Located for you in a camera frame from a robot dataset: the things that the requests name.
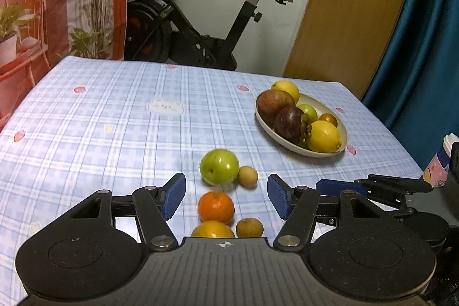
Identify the dark purple mangosteen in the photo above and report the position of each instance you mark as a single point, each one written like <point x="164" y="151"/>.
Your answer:
<point x="290" y="123"/>

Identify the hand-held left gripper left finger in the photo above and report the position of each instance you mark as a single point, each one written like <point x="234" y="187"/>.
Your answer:
<point x="174" y="198"/>

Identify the blue curtain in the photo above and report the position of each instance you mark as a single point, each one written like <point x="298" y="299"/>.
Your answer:
<point x="430" y="40"/>

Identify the brown longan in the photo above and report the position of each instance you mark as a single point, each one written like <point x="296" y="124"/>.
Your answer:
<point x="250" y="228"/>

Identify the cream round plate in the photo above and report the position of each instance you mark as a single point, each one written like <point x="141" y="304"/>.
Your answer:
<point x="269" y="129"/>

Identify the small green fruit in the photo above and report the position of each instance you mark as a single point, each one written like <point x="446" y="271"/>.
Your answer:
<point x="309" y="111"/>

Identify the blue plaid tablecloth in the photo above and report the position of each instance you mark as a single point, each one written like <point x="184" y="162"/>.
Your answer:
<point x="107" y="130"/>

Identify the brown passion fruit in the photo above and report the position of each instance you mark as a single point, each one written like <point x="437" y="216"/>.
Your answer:
<point x="272" y="102"/>

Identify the yellow lemon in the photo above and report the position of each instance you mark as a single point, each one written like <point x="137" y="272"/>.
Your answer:
<point x="324" y="137"/>
<point x="288" y="89"/>

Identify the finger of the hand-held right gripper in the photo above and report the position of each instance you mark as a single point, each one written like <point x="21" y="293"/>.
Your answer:
<point x="340" y="187"/>
<point x="394" y="184"/>

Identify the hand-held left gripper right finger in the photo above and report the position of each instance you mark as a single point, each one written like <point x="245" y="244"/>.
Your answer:
<point x="278" y="196"/>

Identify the orange tangerine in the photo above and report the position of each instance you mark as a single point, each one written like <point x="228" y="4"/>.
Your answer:
<point x="216" y="206"/>
<point x="212" y="230"/>

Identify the black exercise bike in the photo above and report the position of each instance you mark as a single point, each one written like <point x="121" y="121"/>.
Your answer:
<point x="215" y="48"/>

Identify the small brown orange fruit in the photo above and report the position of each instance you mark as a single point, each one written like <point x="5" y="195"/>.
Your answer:
<point x="329" y="119"/>

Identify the pink printed paper cup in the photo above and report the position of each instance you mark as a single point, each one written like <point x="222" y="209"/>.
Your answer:
<point x="439" y="162"/>

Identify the wooden door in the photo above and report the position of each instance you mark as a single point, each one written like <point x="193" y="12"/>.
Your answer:
<point x="351" y="5"/>

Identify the green apple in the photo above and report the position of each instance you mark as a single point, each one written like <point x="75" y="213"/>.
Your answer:
<point x="219" y="166"/>

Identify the pale yellow longan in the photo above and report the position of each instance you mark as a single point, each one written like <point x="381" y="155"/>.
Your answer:
<point x="247" y="177"/>

